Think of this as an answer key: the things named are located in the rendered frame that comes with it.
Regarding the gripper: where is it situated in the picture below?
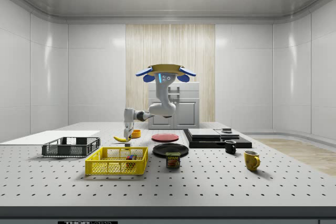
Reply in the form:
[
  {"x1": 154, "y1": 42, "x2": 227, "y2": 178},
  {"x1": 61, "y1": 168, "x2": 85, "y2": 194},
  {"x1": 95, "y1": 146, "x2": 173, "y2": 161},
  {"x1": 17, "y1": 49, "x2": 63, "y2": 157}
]
[{"x1": 123, "y1": 122, "x2": 134, "y2": 142}]

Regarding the banana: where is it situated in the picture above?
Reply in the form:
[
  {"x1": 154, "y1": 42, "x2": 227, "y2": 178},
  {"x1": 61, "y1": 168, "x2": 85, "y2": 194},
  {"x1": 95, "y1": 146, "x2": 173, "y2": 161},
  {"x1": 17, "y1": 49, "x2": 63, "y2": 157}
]
[{"x1": 113, "y1": 135, "x2": 132, "y2": 144}]

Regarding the puzzle cube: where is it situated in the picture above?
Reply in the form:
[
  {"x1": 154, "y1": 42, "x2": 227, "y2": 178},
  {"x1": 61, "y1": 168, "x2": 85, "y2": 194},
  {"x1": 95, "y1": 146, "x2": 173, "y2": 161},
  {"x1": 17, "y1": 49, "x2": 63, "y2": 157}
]
[{"x1": 125, "y1": 154, "x2": 139, "y2": 169}]

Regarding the red plate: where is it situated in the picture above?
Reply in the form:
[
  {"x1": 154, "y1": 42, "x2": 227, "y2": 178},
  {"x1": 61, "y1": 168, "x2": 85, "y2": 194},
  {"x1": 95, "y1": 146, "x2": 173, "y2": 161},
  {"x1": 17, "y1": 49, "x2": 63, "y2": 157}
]
[{"x1": 151, "y1": 133, "x2": 180, "y2": 142}]

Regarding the yellow basket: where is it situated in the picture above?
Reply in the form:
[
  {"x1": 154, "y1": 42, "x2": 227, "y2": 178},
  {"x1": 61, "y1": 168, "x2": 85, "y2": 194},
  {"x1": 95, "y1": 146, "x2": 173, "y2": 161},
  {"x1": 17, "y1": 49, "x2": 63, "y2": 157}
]
[{"x1": 85, "y1": 146, "x2": 149, "y2": 176}]

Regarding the black plate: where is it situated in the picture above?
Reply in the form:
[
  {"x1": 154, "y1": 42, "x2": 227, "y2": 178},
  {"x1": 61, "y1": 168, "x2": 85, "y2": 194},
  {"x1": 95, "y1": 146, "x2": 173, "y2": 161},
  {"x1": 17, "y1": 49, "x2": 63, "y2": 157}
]
[{"x1": 152, "y1": 143, "x2": 190, "y2": 157}]

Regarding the flat-sided can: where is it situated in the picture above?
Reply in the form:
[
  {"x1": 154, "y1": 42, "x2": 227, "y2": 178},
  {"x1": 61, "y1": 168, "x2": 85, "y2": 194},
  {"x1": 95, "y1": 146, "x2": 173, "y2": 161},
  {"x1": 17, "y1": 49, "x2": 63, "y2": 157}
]
[{"x1": 165, "y1": 152, "x2": 182, "y2": 169}]

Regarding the dark grey basket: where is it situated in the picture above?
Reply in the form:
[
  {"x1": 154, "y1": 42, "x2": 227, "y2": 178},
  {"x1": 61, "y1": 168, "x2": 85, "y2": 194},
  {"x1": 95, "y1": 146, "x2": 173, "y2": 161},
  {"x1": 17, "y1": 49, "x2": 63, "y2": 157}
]
[{"x1": 41, "y1": 136, "x2": 101, "y2": 158}]

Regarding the white cabinet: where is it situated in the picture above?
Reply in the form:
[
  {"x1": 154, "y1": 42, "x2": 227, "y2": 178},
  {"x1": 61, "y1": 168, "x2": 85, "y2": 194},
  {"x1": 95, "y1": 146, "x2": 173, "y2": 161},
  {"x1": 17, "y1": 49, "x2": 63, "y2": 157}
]
[{"x1": 147, "y1": 81, "x2": 201, "y2": 130}]

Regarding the white board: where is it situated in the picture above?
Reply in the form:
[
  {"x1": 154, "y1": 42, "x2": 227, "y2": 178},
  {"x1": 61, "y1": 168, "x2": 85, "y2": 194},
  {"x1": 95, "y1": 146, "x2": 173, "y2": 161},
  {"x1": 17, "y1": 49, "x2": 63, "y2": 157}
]
[{"x1": 0, "y1": 130, "x2": 101, "y2": 146}]

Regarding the black stove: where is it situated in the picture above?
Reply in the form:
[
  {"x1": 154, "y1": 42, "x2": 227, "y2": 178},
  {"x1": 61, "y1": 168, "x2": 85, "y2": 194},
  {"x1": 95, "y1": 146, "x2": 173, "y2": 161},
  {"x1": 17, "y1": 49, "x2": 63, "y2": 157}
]
[{"x1": 182, "y1": 127, "x2": 253, "y2": 149}]

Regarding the black mug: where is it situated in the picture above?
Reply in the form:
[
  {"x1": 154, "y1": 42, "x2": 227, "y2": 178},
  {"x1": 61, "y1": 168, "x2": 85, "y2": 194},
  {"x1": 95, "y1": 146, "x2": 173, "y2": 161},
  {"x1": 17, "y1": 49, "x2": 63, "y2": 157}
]
[{"x1": 224, "y1": 140, "x2": 237, "y2": 155}]

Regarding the yellow mug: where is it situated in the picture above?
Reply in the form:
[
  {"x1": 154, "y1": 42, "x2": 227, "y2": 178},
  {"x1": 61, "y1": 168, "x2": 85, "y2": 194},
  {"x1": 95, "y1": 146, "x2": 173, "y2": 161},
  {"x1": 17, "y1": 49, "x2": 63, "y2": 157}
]
[{"x1": 244, "y1": 150, "x2": 261, "y2": 172}]

